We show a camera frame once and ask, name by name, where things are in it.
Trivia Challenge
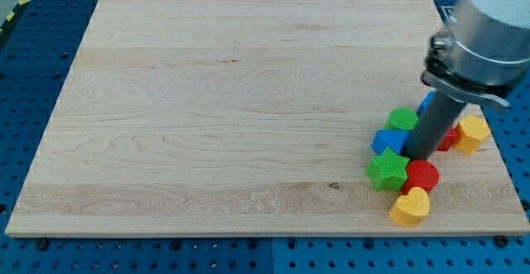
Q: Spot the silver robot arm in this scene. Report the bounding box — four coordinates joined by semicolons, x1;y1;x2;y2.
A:
422;0;529;113

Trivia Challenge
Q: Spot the small red block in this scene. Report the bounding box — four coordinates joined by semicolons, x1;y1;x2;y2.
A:
436;127;458;151

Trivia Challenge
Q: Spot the yellow hexagon block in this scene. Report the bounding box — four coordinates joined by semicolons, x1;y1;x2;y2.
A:
453;115;491;154

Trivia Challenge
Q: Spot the green star block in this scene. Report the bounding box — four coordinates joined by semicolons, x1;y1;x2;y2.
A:
365;147;410;191

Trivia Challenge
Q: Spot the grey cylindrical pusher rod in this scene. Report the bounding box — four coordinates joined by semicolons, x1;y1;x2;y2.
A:
402;92;466;160

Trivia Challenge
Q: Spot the blue cube block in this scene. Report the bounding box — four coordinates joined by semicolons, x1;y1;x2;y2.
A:
371;129;410;155

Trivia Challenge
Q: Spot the yellow heart block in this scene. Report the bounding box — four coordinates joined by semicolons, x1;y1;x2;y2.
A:
388;187;431;228

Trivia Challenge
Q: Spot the blue block behind rod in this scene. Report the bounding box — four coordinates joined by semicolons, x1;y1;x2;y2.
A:
416;91;436;117

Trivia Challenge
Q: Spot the red circle block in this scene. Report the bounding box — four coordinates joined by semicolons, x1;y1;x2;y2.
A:
401;160;440;195

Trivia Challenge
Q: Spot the wooden board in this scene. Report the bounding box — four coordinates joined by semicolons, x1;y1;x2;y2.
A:
6;0;529;238

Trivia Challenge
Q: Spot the green cylinder block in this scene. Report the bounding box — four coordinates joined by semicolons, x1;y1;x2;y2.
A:
385;107;419;131

